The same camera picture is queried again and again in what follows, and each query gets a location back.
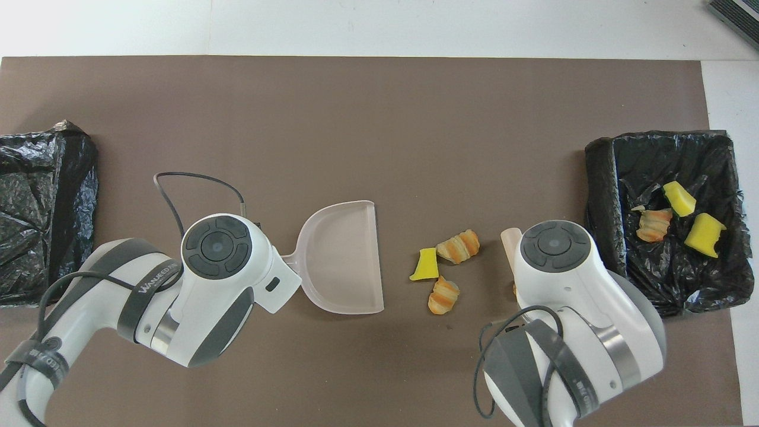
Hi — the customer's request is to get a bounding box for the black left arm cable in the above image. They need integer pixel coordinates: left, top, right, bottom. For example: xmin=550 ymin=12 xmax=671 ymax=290
xmin=0 ymin=172 xmax=247 ymax=427

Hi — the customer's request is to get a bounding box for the dark grey ribbed device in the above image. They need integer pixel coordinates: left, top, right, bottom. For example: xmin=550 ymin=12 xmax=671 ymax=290
xmin=706 ymin=0 xmax=759 ymax=51

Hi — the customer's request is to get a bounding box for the short striped croissant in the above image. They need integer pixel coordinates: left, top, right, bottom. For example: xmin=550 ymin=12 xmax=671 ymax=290
xmin=428 ymin=275 xmax=461 ymax=316

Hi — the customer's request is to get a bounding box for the small yellow sponge piece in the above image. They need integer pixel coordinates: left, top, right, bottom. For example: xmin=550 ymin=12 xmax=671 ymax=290
xmin=409 ymin=247 xmax=441 ymax=282

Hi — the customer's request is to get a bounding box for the torn croissant pastry piece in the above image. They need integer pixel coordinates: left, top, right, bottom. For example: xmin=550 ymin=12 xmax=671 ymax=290
xmin=630 ymin=204 xmax=674 ymax=243

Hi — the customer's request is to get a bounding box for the beige plastic dustpan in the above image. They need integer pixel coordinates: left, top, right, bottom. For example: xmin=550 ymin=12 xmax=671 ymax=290
xmin=279 ymin=200 xmax=385 ymax=315

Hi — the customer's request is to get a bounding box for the black bag-lined bin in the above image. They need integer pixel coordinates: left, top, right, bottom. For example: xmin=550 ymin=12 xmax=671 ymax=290
xmin=0 ymin=120 xmax=100 ymax=308
xmin=584 ymin=130 xmax=755 ymax=318

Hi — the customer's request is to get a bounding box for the brown paper table mat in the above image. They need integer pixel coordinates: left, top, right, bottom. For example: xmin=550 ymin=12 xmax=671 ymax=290
xmin=0 ymin=56 xmax=745 ymax=427

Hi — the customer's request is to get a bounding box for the long striped croissant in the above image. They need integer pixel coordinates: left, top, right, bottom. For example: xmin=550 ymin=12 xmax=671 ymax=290
xmin=435 ymin=228 xmax=481 ymax=265

